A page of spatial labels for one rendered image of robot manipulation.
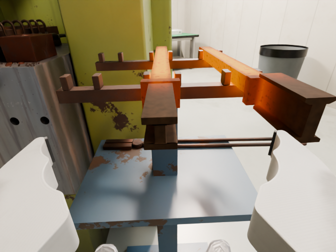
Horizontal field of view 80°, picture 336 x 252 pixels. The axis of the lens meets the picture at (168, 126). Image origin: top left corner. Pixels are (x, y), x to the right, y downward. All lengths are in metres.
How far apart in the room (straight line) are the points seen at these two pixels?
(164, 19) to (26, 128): 0.80
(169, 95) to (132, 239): 1.08
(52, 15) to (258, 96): 1.04
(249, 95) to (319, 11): 2.98
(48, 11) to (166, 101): 1.04
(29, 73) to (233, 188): 0.57
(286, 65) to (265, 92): 2.44
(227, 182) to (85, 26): 0.62
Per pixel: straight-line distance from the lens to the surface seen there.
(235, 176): 0.53
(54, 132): 0.68
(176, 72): 0.31
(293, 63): 2.73
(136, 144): 0.61
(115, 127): 0.84
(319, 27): 3.21
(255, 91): 0.27
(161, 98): 0.19
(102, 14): 0.74
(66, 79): 0.33
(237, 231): 1.28
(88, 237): 1.00
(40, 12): 1.20
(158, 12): 1.16
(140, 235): 1.23
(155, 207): 0.45
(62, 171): 0.76
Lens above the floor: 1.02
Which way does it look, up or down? 28 degrees down
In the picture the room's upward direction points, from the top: 1 degrees counter-clockwise
